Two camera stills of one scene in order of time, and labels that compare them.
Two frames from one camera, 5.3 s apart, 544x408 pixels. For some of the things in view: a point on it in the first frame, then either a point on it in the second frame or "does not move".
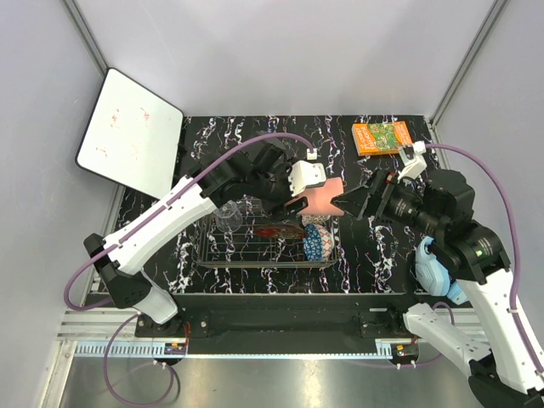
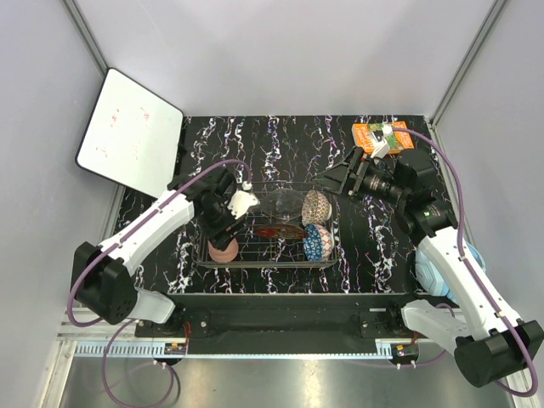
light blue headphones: (433, 276) does not move
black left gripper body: (274, 189) → (214, 223)
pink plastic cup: (320, 198) → (225, 256)
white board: (132, 135) does not move
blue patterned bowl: (319, 243) does not move
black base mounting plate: (280, 324) does not move
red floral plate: (284, 231) does not move
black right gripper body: (382, 184) → (361, 167)
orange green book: (380, 138) does not move
